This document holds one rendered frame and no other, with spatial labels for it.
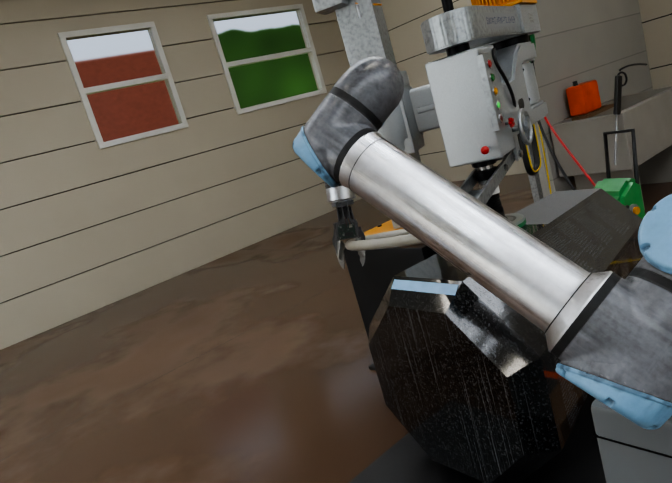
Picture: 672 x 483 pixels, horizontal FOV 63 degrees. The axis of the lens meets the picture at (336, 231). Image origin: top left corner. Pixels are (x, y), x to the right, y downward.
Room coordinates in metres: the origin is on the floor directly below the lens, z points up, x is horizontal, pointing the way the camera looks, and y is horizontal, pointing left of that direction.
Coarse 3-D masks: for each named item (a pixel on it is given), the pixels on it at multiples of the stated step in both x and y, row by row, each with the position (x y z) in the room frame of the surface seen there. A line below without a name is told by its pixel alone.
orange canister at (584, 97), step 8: (592, 80) 4.94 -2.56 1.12; (568, 88) 4.88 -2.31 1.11; (576, 88) 4.82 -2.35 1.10; (584, 88) 4.80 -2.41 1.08; (592, 88) 4.88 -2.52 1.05; (568, 96) 4.89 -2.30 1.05; (576, 96) 4.83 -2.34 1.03; (584, 96) 4.79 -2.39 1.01; (592, 96) 4.86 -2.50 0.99; (576, 104) 4.84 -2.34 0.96; (584, 104) 4.79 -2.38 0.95; (592, 104) 4.85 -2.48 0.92; (600, 104) 4.93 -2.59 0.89; (608, 104) 5.06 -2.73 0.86; (576, 112) 4.85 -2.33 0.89; (584, 112) 4.80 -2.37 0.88; (592, 112) 4.80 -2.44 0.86; (600, 112) 4.86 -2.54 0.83
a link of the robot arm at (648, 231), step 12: (660, 204) 0.75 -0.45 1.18; (648, 216) 0.75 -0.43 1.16; (660, 216) 0.73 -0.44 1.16; (648, 228) 0.73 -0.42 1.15; (660, 228) 0.72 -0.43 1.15; (648, 240) 0.72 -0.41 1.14; (660, 240) 0.71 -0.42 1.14; (648, 252) 0.71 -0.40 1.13; (660, 252) 0.70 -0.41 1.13; (648, 264) 0.72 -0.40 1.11; (660, 264) 0.68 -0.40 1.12; (636, 276) 0.72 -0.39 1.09; (648, 276) 0.71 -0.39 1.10; (660, 276) 0.69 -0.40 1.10
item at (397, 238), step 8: (384, 232) 1.89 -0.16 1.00; (392, 232) 1.89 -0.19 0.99; (400, 232) 1.89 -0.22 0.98; (408, 232) 1.89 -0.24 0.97; (352, 240) 1.72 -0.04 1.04; (360, 240) 1.57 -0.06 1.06; (368, 240) 1.53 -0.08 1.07; (376, 240) 1.51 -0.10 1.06; (384, 240) 1.49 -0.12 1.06; (392, 240) 1.47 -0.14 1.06; (400, 240) 1.46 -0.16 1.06; (408, 240) 1.45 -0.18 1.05; (416, 240) 1.45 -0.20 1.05; (352, 248) 1.59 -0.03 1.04; (360, 248) 1.55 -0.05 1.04; (368, 248) 1.53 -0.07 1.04; (376, 248) 1.51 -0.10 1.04
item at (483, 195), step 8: (512, 152) 2.33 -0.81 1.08; (520, 152) 2.30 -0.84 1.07; (504, 160) 2.23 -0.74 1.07; (512, 160) 2.31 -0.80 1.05; (504, 168) 2.20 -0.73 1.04; (472, 176) 2.22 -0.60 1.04; (496, 176) 2.12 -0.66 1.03; (464, 184) 2.14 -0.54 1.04; (472, 184) 2.20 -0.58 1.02; (488, 184) 2.04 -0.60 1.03; (496, 184) 2.10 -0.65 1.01; (472, 192) 2.14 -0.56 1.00; (480, 192) 1.98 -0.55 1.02; (488, 192) 2.02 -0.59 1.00; (480, 200) 1.95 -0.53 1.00
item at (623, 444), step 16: (592, 416) 0.83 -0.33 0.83; (608, 416) 0.81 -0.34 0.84; (608, 432) 0.81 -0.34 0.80; (624, 432) 0.79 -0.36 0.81; (640, 432) 0.77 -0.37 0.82; (656, 432) 0.75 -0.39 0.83; (608, 448) 0.81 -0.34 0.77; (624, 448) 0.79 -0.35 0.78; (640, 448) 0.77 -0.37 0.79; (656, 448) 0.75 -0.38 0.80; (608, 464) 0.82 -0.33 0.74; (624, 464) 0.80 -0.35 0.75; (640, 464) 0.78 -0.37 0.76; (656, 464) 0.75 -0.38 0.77; (608, 480) 0.82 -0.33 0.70; (624, 480) 0.80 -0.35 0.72; (640, 480) 0.78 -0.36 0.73; (656, 480) 0.76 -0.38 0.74
